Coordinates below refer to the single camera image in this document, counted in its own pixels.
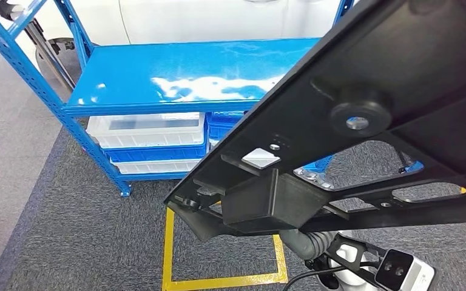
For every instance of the blue metal shelf rack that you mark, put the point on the blue metal shelf rack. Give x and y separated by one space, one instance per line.
156 64

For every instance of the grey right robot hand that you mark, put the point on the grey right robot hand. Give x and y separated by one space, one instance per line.
313 178

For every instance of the shallow white plastic bin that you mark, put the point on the shallow white plastic bin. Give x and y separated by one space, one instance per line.
156 166

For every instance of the white car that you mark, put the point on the white car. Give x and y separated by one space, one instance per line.
197 20

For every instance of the open blue plastic bin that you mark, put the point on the open blue plastic bin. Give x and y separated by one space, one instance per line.
221 124

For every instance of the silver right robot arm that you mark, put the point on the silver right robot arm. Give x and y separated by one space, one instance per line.
305 245

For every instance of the black plastic plate frame part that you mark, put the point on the black plastic plate frame part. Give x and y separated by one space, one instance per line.
377 60

